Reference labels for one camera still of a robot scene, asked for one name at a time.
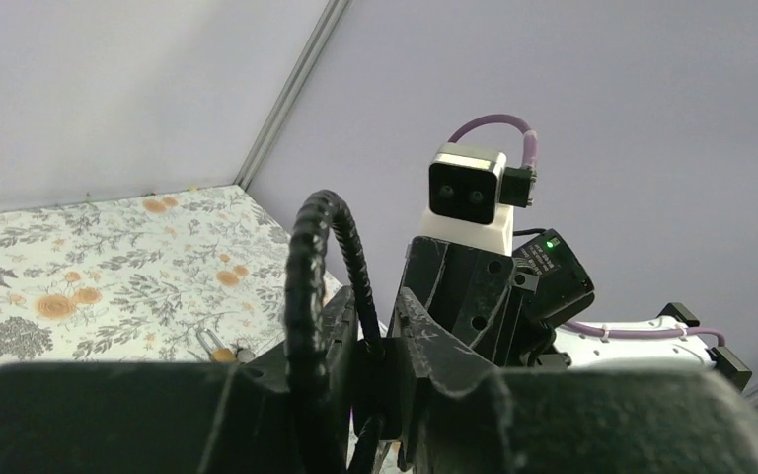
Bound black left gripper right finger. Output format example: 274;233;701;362
395;289;758;473

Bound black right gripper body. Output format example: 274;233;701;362
388;237;556;370

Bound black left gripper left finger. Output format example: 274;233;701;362
0;287;357;473

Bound small brass padlock keys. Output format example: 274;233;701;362
195;328;256;364

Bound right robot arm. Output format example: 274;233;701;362
400;228;752;389

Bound floral table cloth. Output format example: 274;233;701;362
0;187;292;366

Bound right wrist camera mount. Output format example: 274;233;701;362
418;142;537;256

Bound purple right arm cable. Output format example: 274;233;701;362
447;114;726;348

